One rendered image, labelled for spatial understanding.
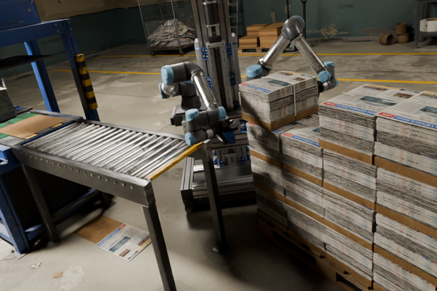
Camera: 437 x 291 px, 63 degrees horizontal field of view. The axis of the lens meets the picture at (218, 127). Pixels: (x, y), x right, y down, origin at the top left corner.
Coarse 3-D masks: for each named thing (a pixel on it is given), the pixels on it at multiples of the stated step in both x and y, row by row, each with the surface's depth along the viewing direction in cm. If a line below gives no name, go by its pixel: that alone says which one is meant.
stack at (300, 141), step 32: (256, 128) 212; (288, 128) 202; (256, 160) 223; (288, 160) 198; (320, 160) 178; (352, 160) 161; (256, 192) 238; (288, 192) 208; (320, 192) 185; (352, 192) 167; (384, 192) 152; (416, 192) 140; (288, 224) 218; (320, 224) 193; (352, 224) 174; (384, 224) 158; (320, 256) 203; (352, 256) 181; (416, 256) 149; (352, 288) 193; (384, 288) 171; (416, 288) 154
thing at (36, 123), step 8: (24, 120) 302; (32, 120) 299; (40, 120) 295; (48, 120) 292; (56, 120) 289; (64, 120) 286; (8, 128) 287; (16, 128) 284; (24, 128) 282; (32, 128) 279; (40, 128) 276; (16, 136) 265; (24, 136) 262
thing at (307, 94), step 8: (280, 72) 227; (288, 72) 224; (296, 72) 222; (288, 80) 209; (296, 80) 207; (304, 80) 205; (312, 80) 208; (304, 88) 206; (312, 88) 209; (304, 96) 208; (312, 96) 211; (304, 104) 210; (312, 104) 213
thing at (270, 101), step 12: (240, 84) 214; (252, 84) 210; (264, 84) 207; (276, 84) 204; (252, 96) 206; (264, 96) 196; (276, 96) 196; (288, 96) 201; (252, 108) 211; (264, 108) 200; (276, 108) 199; (288, 108) 204; (264, 120) 204; (276, 120) 201
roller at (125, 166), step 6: (168, 138) 221; (156, 144) 215; (162, 144) 216; (150, 150) 209; (156, 150) 211; (138, 156) 203; (144, 156) 204; (126, 162) 197; (132, 162) 198; (120, 168) 192; (126, 168) 194
